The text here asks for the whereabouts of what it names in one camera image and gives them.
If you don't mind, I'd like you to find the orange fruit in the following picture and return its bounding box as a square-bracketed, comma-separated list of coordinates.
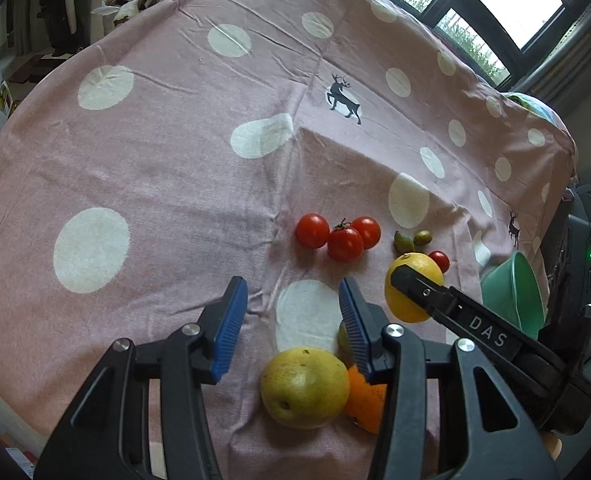
[344, 364, 387, 434]

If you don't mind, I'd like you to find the yellow lemon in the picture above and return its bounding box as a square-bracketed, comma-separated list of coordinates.
[384, 252, 444, 323]

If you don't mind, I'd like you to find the small green olive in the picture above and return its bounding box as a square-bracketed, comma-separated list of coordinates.
[337, 322, 352, 354]
[393, 231, 416, 255]

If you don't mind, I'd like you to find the yellow-green mango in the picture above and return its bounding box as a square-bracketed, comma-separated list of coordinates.
[260, 346, 350, 430]

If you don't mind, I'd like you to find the green plastic bowl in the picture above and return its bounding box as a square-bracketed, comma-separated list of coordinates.
[481, 252, 545, 339]

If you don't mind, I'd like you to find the large red tomato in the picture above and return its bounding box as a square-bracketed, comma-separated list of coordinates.
[429, 250, 451, 273]

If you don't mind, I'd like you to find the brownish green olive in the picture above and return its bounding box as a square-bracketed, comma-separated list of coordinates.
[413, 230, 433, 247]

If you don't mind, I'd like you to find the red cherry tomato with stem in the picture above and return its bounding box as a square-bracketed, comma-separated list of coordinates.
[327, 219, 364, 263]

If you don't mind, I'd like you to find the pink polka dot tablecloth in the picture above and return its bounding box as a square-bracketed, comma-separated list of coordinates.
[0, 0, 576, 479]

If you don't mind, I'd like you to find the black window frame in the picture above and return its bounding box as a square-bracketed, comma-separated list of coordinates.
[419, 0, 591, 90]

